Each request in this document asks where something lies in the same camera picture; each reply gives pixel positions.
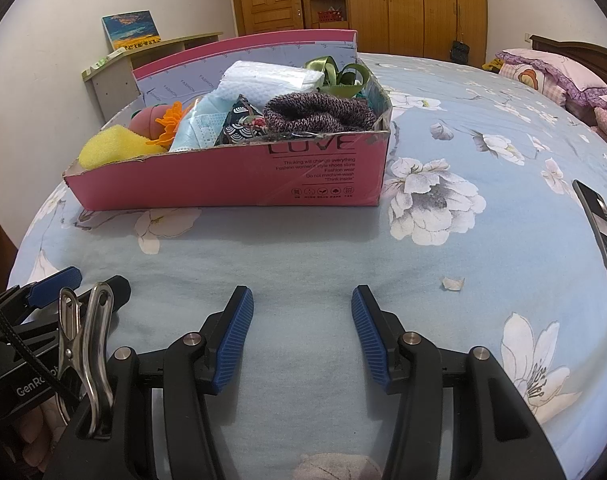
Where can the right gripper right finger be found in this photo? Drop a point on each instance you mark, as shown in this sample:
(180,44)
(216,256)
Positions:
(379,342)

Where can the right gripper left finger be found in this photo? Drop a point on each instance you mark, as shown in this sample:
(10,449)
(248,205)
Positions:
(225,334)

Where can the green satin ribbon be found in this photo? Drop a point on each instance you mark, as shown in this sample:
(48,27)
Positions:
(346,82)

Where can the orange cloth bundle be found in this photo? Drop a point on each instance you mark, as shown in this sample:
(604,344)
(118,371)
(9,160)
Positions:
(171,121)

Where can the person's left hand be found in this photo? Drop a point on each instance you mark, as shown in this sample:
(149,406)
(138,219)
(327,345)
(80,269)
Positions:
(40,430)

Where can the metal spring clip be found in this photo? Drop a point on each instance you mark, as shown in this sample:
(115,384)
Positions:
(81,367)

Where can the floral blue bedspread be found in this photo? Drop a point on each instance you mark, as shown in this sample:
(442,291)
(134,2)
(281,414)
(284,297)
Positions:
(479,240)

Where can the yellow sponge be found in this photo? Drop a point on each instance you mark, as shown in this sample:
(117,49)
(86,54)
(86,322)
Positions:
(116,144)

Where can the light blue cloth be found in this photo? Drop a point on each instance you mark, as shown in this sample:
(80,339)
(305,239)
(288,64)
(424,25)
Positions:
(201,126)

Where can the beige shelf desk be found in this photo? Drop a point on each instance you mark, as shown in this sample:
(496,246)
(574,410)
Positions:
(111,80)

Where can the dark patterned pouch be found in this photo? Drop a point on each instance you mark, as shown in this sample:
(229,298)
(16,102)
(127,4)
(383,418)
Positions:
(244,123)

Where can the blue yellow painting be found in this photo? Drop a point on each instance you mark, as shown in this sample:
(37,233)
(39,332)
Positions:
(131,30)

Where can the black hanging bag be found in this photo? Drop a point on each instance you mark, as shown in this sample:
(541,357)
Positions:
(459,53)

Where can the pink purple pillow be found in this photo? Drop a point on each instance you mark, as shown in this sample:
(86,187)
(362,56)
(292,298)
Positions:
(579,83)

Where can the wooden wardrobe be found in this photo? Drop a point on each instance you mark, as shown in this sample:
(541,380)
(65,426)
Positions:
(424,28)

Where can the dark wooden headboard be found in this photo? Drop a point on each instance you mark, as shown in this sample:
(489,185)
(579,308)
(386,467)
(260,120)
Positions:
(590,56)

